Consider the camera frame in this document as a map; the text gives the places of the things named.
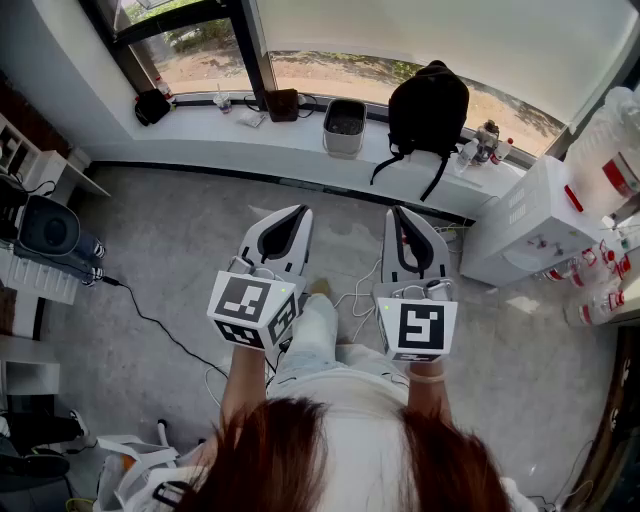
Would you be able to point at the small black bag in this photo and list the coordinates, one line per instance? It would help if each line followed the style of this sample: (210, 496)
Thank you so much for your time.
(152, 107)

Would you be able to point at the large clear water jug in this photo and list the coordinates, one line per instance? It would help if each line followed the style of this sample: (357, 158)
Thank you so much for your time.
(600, 145)

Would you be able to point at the white low cabinet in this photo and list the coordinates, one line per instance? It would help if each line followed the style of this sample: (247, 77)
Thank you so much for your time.
(30, 372)

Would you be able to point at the clear plastic packet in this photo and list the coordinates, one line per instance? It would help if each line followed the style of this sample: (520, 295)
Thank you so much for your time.
(251, 119)

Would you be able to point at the white slotted rack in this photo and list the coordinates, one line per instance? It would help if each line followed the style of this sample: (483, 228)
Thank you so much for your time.
(40, 280)

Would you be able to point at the person's light trousers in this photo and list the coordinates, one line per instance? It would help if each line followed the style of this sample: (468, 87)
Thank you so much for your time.
(315, 340)

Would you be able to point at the dark drinking bottle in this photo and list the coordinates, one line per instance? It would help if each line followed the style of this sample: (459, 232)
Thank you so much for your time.
(486, 142)

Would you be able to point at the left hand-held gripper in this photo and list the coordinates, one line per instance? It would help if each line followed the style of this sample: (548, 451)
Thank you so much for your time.
(240, 305)

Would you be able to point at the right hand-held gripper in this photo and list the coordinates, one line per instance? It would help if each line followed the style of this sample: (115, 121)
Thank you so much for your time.
(420, 325)

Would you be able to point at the red-capped white bottle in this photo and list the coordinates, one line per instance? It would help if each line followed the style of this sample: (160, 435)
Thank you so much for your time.
(165, 91)

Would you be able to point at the brown pouch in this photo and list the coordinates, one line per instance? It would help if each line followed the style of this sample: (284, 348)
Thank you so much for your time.
(282, 106)

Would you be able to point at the person's tan shoe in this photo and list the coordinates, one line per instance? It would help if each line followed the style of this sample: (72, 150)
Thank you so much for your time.
(320, 287)

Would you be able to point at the white water dispenser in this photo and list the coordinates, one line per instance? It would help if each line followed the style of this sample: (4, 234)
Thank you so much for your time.
(525, 220)

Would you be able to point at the person's left forearm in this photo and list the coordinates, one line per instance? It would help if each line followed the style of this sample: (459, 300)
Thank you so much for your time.
(245, 385)

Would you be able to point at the black window frame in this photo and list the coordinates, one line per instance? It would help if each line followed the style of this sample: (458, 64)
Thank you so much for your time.
(250, 50)

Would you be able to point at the brown wooden cabinet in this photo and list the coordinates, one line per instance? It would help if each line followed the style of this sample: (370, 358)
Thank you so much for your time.
(620, 400)

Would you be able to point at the pack of red label bottles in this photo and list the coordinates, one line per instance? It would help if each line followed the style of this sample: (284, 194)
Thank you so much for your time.
(595, 300)

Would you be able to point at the black backpack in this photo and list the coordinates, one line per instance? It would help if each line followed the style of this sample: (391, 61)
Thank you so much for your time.
(425, 115)

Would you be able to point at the grey black round device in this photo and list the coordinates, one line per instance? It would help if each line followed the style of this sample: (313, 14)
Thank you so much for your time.
(50, 227)

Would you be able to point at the red label water bottle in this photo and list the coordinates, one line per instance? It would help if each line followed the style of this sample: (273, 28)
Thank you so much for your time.
(501, 152)

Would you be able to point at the person's right forearm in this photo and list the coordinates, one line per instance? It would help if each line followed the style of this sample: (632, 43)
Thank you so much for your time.
(427, 400)

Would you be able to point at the white roller blind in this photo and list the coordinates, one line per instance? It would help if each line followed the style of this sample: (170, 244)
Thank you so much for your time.
(450, 40)

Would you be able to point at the white shelf unit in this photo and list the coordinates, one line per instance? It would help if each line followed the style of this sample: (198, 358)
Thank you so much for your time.
(50, 165)

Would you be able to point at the plastic cup with straw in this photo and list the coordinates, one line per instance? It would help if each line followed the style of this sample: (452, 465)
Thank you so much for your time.
(223, 104)

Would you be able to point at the white power strip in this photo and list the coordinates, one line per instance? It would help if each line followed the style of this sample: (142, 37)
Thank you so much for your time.
(450, 239)

